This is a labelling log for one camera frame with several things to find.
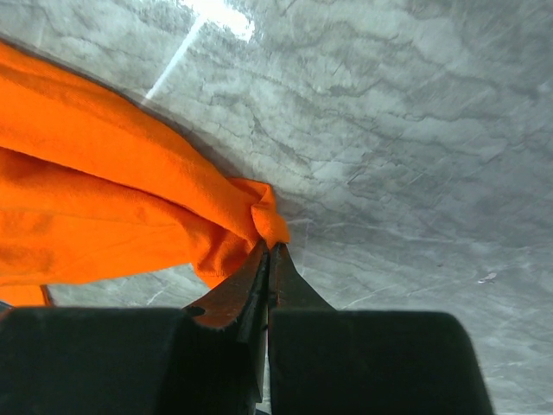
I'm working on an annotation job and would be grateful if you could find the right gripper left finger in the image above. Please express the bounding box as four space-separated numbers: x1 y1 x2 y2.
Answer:
185 241 269 405

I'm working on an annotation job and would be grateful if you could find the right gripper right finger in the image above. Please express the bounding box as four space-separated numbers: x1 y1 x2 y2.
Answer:
268 243 334 310

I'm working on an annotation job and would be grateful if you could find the orange t shirt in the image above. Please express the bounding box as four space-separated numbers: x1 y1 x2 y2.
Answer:
1 43 289 306

